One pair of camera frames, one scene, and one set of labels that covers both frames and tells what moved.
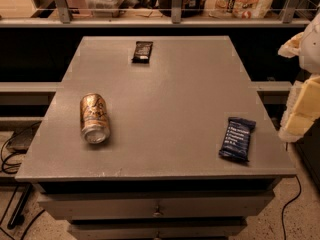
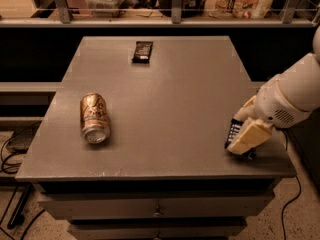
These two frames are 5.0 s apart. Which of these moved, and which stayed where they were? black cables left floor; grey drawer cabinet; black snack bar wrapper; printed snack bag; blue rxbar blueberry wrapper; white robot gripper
Moved: blue rxbar blueberry wrapper; white robot gripper
Stayed: printed snack bag; black snack bar wrapper; grey drawer cabinet; black cables left floor
